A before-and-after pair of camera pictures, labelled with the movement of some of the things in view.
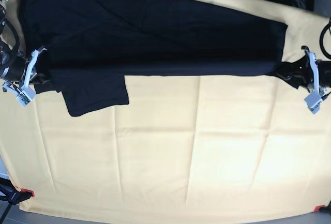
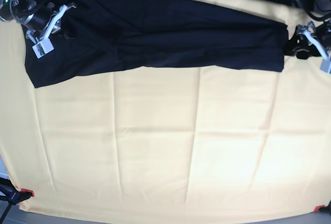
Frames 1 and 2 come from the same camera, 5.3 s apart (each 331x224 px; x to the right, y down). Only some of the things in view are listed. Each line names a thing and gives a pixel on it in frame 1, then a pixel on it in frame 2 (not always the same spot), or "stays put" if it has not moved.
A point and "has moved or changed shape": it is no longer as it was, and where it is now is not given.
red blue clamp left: [12, 195] stays put
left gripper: [14, 71] -> [40, 23]
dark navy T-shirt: [92, 40] has moved or changed shape
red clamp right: [322, 208] stays put
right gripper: [299, 73] -> [320, 36]
